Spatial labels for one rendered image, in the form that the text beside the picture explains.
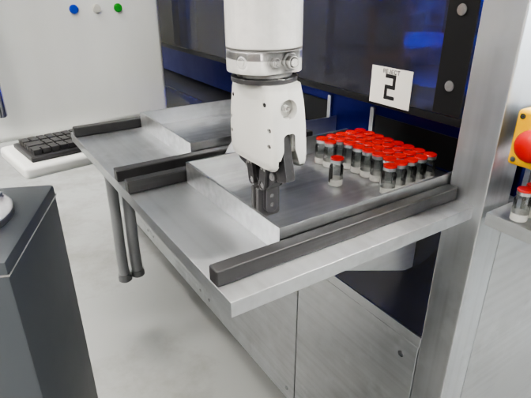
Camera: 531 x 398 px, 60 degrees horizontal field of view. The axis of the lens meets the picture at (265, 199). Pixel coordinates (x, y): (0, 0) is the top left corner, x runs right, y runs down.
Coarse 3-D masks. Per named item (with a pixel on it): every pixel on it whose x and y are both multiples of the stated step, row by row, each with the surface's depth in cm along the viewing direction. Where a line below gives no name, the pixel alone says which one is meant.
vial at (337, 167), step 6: (330, 162) 72; (336, 162) 71; (342, 162) 71; (330, 168) 72; (336, 168) 71; (342, 168) 71; (330, 174) 72; (336, 174) 71; (342, 174) 72; (330, 180) 72; (336, 180) 72; (342, 180) 72; (336, 186) 72
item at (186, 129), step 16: (144, 112) 101; (160, 112) 104; (176, 112) 106; (192, 112) 108; (208, 112) 110; (224, 112) 113; (144, 128) 101; (160, 128) 92; (176, 128) 102; (192, 128) 102; (208, 128) 102; (224, 128) 102; (320, 128) 97; (176, 144) 87; (192, 144) 82; (208, 144) 84; (224, 144) 86
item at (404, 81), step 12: (372, 72) 76; (384, 72) 74; (396, 72) 72; (408, 72) 70; (372, 84) 77; (384, 84) 75; (396, 84) 73; (408, 84) 71; (372, 96) 78; (396, 96) 73; (408, 96) 72; (408, 108) 72
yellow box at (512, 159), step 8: (520, 112) 57; (528, 112) 56; (520, 120) 57; (528, 120) 57; (520, 128) 58; (528, 128) 57; (512, 144) 59; (512, 152) 59; (512, 160) 59; (520, 160) 59; (528, 168) 58
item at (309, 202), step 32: (192, 160) 74; (224, 160) 77; (224, 192) 64; (288, 192) 71; (320, 192) 71; (352, 192) 71; (416, 192) 66; (256, 224) 58; (288, 224) 54; (320, 224) 57
